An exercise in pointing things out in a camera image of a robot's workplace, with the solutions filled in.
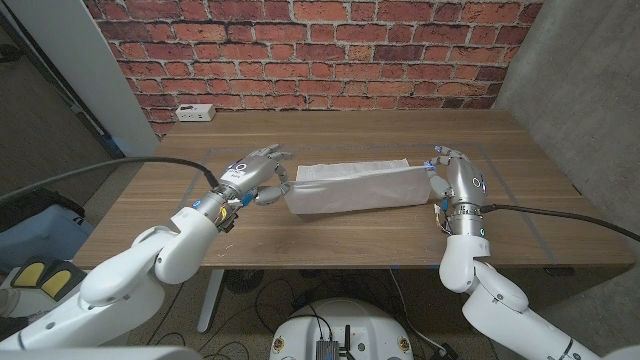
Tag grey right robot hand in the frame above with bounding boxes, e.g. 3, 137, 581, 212
423, 145, 489, 211

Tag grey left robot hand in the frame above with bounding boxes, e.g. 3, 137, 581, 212
218, 144, 296, 206

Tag white handkerchief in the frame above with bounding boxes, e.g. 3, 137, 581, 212
283, 158, 434, 216

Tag white power strip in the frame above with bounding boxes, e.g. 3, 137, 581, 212
174, 103, 217, 123

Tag black round fan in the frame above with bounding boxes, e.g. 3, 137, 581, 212
223, 269, 265, 295

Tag white table leg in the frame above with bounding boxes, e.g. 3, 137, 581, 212
197, 269, 225, 334

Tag red brick printed backdrop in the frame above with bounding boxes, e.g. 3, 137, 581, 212
82, 0, 545, 139

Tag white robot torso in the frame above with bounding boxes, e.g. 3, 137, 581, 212
269, 297, 415, 360

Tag blue storage box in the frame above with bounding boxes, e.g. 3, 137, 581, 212
0, 203, 95, 271

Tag yellow black foot pedal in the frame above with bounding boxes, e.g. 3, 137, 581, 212
39, 259, 88, 302
10, 257, 51, 289

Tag black bag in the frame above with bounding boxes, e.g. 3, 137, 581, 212
0, 187, 86, 234

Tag grey sneaker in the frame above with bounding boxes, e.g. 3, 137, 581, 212
0, 287, 22, 319

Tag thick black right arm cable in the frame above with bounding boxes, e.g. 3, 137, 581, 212
482, 203, 640, 244

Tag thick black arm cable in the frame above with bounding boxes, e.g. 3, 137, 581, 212
482, 203, 640, 244
0, 156, 221, 204

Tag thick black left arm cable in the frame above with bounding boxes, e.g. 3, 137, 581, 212
0, 156, 221, 204

